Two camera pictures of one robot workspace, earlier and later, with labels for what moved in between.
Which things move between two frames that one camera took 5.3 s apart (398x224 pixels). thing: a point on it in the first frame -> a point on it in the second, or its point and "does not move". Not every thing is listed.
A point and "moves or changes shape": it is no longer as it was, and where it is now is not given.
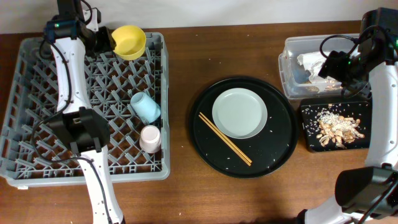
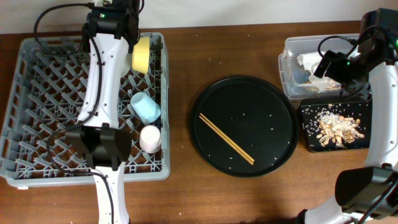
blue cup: (147, 111) does not move
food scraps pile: (337, 129) does not move
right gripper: (328, 66) does not move
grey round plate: (239, 113) -> (126, 65)
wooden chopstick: (225, 140) does not move
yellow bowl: (130, 42) moves or changes shape
